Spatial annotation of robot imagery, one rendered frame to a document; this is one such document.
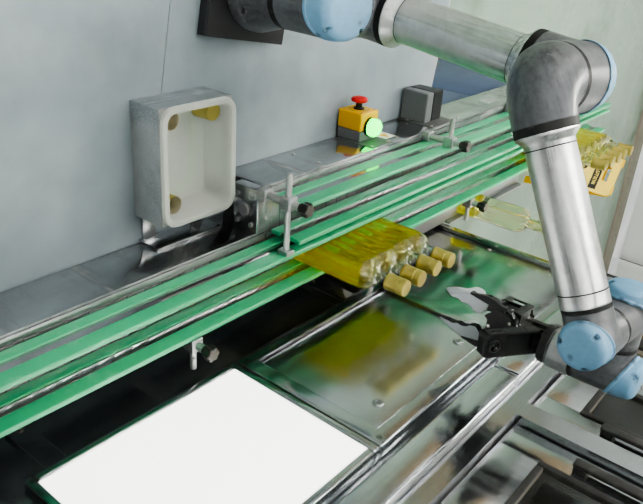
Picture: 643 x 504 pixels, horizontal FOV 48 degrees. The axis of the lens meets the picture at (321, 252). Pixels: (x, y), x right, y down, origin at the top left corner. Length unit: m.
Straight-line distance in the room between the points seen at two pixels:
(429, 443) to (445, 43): 0.68
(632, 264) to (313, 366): 6.49
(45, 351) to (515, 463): 0.79
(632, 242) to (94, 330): 6.79
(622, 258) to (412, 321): 6.24
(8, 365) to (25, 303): 0.14
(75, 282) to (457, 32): 0.77
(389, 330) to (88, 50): 0.79
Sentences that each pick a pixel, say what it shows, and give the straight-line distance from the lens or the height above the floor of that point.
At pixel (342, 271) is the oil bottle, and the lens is 1.46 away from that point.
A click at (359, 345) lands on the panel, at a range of 1.46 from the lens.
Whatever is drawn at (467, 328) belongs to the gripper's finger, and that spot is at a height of 1.31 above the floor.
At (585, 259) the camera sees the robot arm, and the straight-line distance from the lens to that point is 1.10.
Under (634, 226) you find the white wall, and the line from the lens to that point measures 7.58.
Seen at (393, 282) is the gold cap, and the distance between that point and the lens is 1.41.
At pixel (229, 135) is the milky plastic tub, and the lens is 1.38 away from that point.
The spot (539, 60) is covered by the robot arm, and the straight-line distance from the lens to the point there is 1.11.
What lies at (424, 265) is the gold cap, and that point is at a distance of 1.50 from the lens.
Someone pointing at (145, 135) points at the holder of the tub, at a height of 0.79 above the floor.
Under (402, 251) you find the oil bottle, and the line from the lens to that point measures 1.52.
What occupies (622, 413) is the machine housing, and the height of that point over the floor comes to 1.57.
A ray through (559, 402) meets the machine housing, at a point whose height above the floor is 1.47.
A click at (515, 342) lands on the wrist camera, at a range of 1.29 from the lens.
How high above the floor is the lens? 1.78
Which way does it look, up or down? 33 degrees down
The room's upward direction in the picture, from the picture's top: 113 degrees clockwise
